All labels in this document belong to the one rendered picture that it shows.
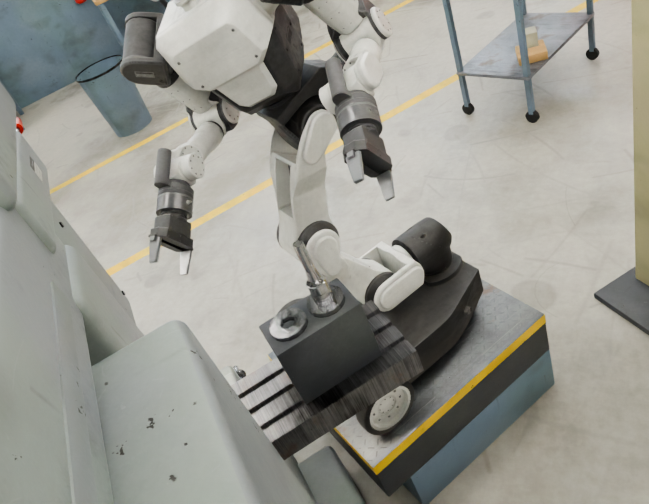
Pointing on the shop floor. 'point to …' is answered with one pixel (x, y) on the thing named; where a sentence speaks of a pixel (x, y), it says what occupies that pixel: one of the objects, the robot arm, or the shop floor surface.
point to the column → (183, 429)
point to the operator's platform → (460, 400)
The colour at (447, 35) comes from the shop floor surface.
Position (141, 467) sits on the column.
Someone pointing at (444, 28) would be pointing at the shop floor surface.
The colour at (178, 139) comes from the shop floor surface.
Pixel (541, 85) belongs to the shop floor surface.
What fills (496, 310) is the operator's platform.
